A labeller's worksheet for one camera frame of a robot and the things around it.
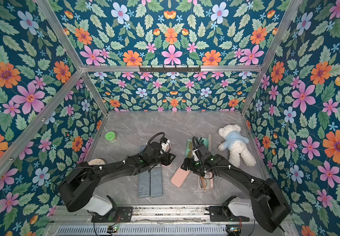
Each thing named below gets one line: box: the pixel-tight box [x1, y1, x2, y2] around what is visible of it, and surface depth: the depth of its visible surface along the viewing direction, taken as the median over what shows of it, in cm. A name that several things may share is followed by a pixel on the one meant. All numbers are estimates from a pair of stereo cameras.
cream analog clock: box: [87, 158, 106, 165], surface depth 92 cm
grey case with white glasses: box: [138, 171, 151, 198], surface depth 82 cm
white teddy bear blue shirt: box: [217, 123, 257, 169], surface depth 92 cm
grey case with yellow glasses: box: [149, 165, 163, 198], surface depth 84 cm
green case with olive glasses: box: [184, 138, 195, 160], surface depth 100 cm
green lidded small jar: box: [104, 131, 117, 144], surface depth 102 cm
